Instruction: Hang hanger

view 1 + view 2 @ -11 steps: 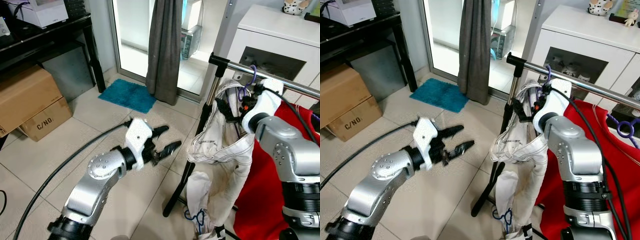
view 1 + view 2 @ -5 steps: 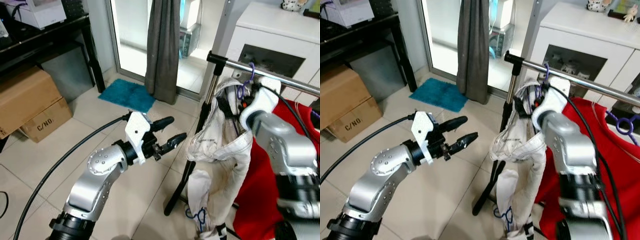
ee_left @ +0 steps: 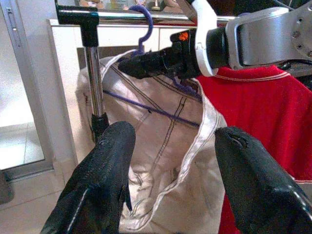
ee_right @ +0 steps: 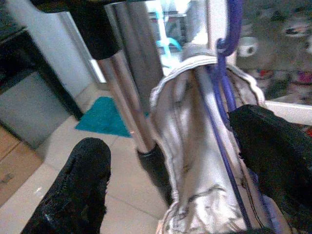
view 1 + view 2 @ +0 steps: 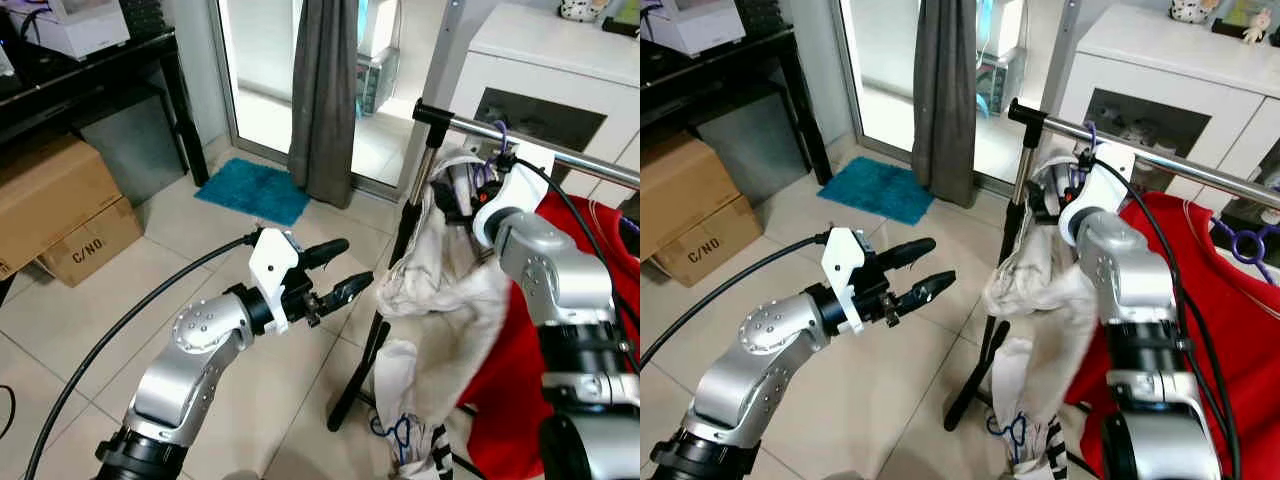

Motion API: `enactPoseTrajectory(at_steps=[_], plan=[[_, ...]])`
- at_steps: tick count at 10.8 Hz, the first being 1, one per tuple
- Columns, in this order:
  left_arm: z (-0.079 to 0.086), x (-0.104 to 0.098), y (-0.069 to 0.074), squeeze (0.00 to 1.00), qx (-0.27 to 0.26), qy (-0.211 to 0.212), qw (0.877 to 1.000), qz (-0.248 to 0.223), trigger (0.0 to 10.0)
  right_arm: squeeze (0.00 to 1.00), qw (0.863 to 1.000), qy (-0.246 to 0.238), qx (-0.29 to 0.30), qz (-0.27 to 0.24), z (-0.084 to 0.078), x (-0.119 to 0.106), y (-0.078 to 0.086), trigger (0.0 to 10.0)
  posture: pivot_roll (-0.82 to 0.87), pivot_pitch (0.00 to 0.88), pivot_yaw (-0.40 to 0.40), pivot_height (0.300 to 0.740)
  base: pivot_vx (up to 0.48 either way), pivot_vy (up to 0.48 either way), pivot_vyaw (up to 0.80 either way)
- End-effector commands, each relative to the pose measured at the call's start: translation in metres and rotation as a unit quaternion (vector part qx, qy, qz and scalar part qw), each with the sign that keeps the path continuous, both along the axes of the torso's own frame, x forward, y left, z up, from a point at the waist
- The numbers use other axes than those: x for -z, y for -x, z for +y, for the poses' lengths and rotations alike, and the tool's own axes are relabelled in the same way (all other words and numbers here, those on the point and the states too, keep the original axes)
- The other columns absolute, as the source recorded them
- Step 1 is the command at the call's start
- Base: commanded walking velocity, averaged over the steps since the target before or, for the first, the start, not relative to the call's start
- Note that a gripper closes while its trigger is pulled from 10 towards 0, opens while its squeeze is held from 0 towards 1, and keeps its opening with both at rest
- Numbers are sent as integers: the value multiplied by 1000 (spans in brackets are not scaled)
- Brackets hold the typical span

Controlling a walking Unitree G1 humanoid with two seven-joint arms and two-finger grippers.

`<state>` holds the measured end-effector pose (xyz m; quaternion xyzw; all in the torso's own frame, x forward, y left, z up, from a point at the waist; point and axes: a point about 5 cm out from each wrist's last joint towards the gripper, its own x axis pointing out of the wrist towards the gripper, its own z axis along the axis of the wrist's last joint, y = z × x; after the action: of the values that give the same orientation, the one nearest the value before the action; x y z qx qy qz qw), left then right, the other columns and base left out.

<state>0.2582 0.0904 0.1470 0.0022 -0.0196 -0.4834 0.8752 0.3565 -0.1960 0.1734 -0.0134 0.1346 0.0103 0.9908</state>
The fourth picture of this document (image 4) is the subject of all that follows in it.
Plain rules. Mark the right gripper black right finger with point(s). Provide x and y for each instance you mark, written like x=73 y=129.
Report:
x=275 y=156

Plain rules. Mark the white paper roll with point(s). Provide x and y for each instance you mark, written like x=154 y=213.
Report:
x=247 y=47

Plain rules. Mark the blue-purple plastic hanger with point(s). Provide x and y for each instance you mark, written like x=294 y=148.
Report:
x=234 y=22

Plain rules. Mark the teal rug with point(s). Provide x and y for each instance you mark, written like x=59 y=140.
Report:
x=104 y=119

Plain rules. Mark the beige trousers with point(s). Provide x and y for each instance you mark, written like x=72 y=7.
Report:
x=195 y=146

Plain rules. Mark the dark cabinet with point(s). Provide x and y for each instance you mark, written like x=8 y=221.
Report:
x=29 y=102

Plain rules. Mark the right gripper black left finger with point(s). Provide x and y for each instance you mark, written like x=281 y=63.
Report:
x=78 y=185

